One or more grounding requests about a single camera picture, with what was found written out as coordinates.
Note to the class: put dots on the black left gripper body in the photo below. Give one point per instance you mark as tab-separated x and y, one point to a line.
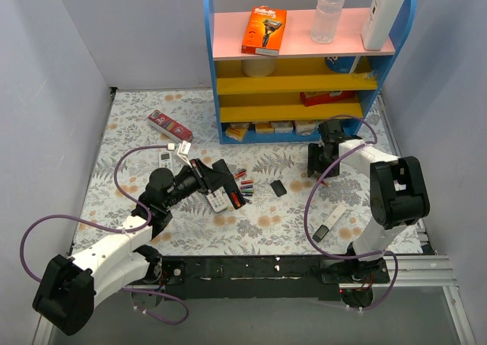
208	177

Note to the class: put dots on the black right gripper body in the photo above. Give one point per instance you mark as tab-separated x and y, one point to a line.
317	161

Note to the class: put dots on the black slim remote control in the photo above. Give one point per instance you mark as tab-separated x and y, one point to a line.
231	186

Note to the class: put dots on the black battery cover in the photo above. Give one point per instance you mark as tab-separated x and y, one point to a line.
278	188

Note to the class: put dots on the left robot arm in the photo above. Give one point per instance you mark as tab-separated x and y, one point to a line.
71	288

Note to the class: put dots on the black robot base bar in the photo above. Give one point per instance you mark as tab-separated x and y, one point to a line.
261	276

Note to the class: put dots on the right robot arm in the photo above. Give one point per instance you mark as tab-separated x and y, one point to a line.
398	195

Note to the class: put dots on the small white remote control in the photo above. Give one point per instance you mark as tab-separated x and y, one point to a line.
217	201

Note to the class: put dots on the large white remote control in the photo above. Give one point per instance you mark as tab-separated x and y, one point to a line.
165	160

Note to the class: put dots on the white slim remote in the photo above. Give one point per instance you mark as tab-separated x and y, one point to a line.
335	215

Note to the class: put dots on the yellow sponge pack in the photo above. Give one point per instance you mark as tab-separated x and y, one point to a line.
237	131

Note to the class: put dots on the red snack box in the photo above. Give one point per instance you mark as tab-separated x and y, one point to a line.
314	98

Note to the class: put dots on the red white toothpaste box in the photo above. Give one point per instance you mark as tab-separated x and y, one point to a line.
169	127

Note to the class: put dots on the small black device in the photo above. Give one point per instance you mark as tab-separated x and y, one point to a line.
320	233

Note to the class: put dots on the blue yellow wooden shelf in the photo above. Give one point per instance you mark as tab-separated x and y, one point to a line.
300	67

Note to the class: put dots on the blue paper cup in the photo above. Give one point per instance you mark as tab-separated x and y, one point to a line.
342	64

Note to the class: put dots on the orange razor box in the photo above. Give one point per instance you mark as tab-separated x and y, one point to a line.
265	30

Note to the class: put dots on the clear plastic bottle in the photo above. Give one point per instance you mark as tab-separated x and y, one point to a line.
326	20

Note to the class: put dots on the white plastic bottle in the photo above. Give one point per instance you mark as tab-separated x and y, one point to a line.
380	19

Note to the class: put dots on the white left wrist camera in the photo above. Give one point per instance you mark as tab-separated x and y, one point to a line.
181	150

